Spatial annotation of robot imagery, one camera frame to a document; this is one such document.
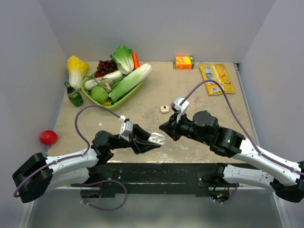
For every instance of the green plastic basket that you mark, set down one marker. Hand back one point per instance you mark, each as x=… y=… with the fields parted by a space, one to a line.
x=109 y=103

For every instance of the round green cabbage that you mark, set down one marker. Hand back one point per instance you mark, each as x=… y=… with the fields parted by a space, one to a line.
x=99 y=94

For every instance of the purple grapes bunch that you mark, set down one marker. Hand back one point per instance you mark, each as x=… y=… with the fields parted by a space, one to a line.
x=106 y=67

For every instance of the yellow napa cabbage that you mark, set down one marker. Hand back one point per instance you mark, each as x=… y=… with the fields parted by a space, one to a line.
x=77 y=69

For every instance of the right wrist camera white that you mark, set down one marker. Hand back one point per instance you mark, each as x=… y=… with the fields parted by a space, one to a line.
x=179 y=106

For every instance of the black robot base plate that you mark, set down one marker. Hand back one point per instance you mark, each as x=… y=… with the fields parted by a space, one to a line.
x=196 y=179

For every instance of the white radish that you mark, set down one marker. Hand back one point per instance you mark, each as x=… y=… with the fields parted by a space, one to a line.
x=114 y=76

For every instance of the beige earbud charging case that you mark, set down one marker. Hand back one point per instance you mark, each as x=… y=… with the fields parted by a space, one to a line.
x=164 y=109

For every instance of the white charging case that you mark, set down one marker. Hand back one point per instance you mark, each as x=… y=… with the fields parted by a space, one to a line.
x=157 y=138

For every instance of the green glass bottle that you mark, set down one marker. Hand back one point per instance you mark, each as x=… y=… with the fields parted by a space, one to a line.
x=73 y=95

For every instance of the orange juice box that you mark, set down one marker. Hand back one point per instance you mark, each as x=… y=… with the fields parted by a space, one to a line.
x=183 y=62

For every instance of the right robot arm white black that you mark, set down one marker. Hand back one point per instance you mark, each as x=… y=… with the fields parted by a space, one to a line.
x=268 y=171

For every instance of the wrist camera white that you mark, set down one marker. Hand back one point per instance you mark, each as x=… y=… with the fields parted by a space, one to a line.
x=126 y=128
x=179 y=106

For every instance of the red tomato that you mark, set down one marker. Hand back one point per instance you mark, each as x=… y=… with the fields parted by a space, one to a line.
x=48 y=137

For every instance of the green lettuce head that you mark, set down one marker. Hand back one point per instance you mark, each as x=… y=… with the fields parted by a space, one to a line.
x=123 y=58

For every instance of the red chili pepper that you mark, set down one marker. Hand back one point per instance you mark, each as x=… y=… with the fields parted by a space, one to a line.
x=97 y=75

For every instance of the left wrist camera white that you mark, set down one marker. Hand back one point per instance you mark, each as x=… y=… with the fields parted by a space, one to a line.
x=126 y=128

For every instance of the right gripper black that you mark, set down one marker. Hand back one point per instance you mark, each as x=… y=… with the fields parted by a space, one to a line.
x=172 y=127

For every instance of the yellow snack packet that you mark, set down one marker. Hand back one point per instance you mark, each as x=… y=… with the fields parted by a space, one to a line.
x=218 y=73

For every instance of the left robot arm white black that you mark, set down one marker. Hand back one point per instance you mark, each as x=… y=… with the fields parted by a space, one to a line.
x=40 y=173

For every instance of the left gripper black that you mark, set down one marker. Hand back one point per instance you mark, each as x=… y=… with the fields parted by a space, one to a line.
x=138 y=147

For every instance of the long green napa cabbage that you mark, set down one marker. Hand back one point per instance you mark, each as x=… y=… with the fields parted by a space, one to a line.
x=130 y=81

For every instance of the orange carrot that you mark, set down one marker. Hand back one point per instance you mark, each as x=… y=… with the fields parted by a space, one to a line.
x=135 y=61

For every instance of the beige mushroom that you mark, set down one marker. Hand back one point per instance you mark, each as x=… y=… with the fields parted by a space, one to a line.
x=106 y=84

